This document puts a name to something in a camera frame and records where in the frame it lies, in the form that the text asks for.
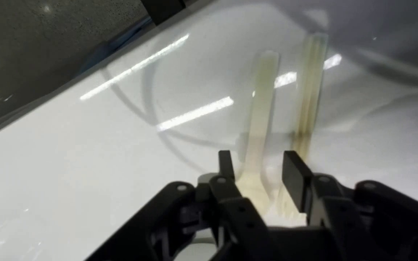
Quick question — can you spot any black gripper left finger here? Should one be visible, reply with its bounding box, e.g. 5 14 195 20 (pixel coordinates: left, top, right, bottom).
217 149 238 188

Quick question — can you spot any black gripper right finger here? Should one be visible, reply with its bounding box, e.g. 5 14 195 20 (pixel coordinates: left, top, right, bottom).
282 149 315 214

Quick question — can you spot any white plastic spoon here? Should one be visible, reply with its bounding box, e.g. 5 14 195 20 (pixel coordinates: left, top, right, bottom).
237 49 282 216

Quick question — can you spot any cream plastic utensil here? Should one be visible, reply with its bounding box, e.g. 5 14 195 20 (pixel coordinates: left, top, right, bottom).
275 31 330 218

